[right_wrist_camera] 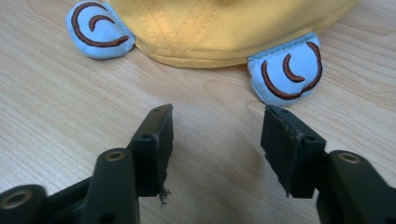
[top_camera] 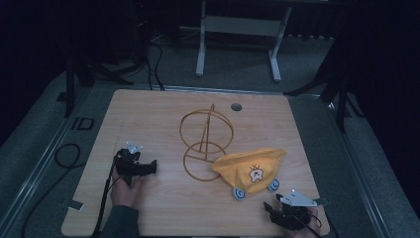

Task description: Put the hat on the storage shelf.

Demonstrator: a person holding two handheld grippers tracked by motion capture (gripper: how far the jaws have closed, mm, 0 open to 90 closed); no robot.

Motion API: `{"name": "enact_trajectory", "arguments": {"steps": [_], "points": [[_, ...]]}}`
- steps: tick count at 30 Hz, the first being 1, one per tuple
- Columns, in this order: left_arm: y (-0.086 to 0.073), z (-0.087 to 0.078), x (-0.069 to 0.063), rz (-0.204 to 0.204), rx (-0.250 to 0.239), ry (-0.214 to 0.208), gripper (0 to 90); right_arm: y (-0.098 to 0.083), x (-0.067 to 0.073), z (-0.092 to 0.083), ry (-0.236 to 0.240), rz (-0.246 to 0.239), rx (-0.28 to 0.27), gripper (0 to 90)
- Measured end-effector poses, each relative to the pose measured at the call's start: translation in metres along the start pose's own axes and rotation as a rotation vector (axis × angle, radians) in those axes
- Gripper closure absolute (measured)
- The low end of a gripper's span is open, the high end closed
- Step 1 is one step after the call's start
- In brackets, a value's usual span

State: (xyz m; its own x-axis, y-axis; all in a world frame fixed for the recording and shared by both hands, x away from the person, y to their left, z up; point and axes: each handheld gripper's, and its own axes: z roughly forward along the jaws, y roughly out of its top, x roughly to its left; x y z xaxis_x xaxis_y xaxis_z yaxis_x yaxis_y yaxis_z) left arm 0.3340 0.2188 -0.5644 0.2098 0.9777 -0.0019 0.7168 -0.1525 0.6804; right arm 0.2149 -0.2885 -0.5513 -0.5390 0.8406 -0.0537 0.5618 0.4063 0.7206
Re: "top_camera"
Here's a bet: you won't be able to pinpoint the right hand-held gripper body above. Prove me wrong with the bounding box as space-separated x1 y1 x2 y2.
267 189 319 231

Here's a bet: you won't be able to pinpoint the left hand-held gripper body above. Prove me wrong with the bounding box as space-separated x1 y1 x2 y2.
113 141 147 186

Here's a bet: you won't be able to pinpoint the person's right hand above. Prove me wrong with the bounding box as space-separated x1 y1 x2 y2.
286 205 323 238

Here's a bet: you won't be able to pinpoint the person's left hand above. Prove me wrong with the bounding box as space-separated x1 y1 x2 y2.
109 169 146 210

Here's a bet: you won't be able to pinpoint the yellow cartoon hat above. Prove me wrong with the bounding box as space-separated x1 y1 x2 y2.
211 147 287 202

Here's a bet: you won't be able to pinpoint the black metal stand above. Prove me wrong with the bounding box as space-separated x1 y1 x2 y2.
282 31 366 134
54 54 135 119

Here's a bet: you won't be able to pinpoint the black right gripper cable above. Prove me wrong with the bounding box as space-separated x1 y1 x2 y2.
290 211 324 238

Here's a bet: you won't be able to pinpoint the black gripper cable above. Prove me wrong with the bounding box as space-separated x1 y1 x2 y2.
290 211 324 238
90 159 119 238

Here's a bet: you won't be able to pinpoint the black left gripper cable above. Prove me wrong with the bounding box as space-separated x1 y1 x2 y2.
90 159 119 238

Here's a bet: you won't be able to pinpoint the gold wire hat stand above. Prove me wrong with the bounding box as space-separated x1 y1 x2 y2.
178 103 235 182

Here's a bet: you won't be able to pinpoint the black floor cable loop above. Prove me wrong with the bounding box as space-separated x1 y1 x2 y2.
20 142 82 238

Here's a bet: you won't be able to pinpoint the metal floor rail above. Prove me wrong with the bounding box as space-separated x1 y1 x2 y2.
0 86 95 236
318 95 394 238

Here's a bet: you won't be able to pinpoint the black hanging cables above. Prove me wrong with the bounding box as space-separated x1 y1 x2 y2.
144 41 166 92

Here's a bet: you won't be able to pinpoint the white desk frame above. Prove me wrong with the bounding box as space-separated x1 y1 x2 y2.
194 0 293 83

